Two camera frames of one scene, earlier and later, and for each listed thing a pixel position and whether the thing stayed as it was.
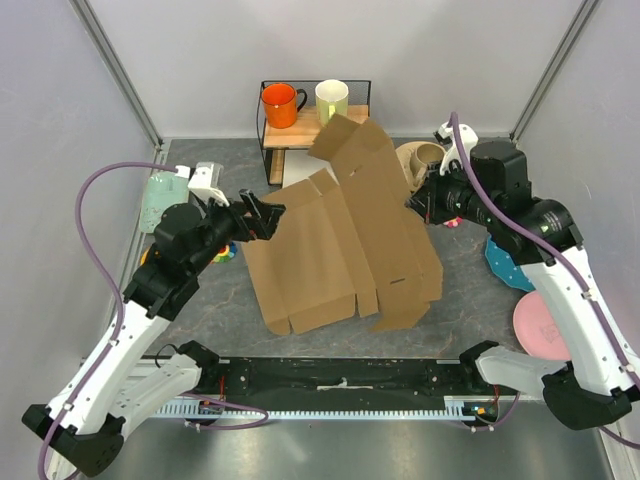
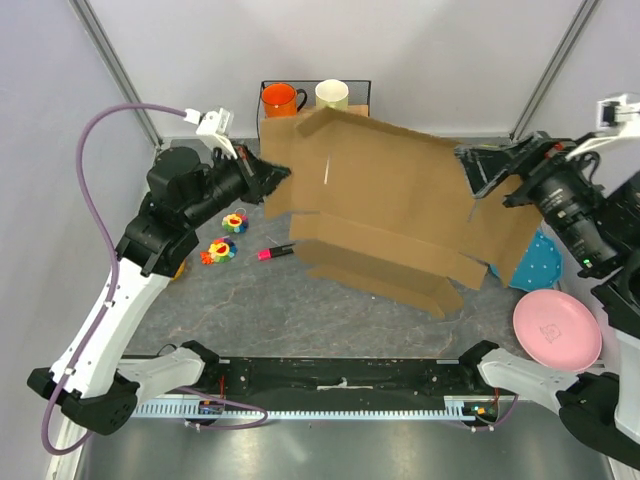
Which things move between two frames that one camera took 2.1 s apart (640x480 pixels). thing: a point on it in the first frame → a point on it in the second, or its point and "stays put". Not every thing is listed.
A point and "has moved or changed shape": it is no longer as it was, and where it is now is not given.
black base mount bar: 343,384 stays put
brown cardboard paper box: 347,238 has moved or changed shape
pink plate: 537,330 stays put
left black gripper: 250,228 → 260,178
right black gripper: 428,202 → 539,157
